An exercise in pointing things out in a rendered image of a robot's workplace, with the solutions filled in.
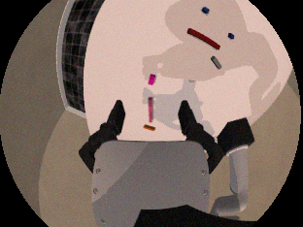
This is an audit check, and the orange rod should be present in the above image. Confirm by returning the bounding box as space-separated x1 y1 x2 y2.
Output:
144 124 155 131

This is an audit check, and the grey rod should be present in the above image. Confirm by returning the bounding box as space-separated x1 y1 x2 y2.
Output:
210 56 222 69

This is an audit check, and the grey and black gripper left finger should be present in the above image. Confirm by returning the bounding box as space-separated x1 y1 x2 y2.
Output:
79 100 125 173

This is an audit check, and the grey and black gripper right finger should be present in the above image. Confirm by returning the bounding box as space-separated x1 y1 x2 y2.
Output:
178 100 224 174

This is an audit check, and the red rod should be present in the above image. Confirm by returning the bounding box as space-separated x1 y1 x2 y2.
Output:
186 28 220 50

